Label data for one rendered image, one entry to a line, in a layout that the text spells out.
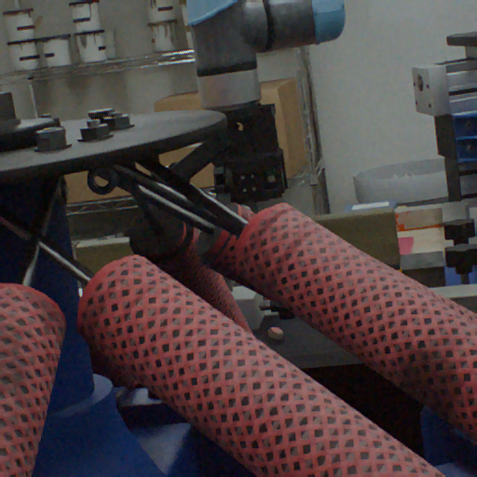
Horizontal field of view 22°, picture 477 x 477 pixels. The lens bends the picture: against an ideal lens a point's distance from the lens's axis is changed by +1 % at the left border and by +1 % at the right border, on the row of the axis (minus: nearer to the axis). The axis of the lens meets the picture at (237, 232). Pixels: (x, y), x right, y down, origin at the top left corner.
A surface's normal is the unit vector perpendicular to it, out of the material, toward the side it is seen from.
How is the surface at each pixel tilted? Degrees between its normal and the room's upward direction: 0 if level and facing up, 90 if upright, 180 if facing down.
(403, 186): 92
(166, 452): 0
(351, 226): 90
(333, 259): 40
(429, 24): 90
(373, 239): 90
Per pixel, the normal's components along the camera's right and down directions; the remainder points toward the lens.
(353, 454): -0.04, -0.65
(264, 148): -0.15, 0.19
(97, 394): -0.14, -0.97
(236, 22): 0.36, 0.11
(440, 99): 0.10, 0.16
